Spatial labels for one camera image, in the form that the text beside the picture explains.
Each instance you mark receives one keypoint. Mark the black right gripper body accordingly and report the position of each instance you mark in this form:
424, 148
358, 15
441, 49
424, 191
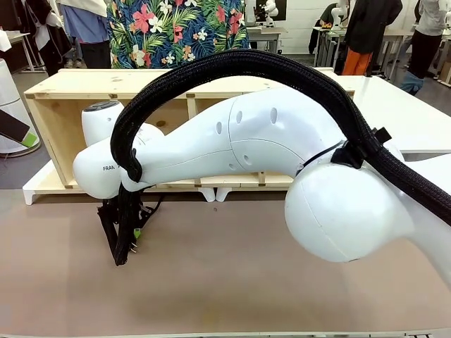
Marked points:
138, 207

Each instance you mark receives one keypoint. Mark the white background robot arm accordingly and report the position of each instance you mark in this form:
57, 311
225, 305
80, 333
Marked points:
340, 12

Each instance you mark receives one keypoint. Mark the white cylindrical floor appliance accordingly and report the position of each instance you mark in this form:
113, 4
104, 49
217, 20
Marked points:
8, 84

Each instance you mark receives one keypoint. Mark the light wooden shelf unit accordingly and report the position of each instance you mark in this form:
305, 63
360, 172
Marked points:
88, 82

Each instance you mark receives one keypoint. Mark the grey side table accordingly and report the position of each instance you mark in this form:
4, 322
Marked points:
17, 37

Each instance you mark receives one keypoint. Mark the person in black clothes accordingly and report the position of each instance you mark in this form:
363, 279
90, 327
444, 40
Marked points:
46, 21

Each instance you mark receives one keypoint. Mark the person in blue shirt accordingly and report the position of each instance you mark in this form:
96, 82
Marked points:
88, 24

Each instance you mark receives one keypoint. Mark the person in floral shirt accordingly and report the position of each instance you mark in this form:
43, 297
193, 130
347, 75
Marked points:
158, 28

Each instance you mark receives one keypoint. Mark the seated person in dark green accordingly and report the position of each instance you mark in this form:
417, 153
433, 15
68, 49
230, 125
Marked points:
326, 15

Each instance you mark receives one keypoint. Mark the person in orange trousers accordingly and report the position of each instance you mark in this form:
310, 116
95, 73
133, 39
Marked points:
370, 21

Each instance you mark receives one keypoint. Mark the blue cloth bag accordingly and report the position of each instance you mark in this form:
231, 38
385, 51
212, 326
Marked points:
412, 82

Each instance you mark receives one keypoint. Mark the person in grey top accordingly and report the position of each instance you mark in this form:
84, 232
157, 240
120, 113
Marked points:
428, 42

